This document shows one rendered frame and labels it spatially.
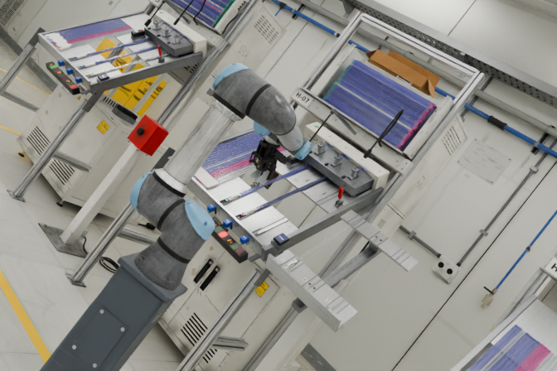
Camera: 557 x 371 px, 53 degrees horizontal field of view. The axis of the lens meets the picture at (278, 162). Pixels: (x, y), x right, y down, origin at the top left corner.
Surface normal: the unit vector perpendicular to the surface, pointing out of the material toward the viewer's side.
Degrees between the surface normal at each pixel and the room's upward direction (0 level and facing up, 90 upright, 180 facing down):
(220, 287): 90
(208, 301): 90
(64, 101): 90
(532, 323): 44
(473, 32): 90
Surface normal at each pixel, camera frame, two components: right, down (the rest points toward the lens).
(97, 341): -0.11, -0.07
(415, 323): -0.45, -0.33
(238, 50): 0.65, 0.51
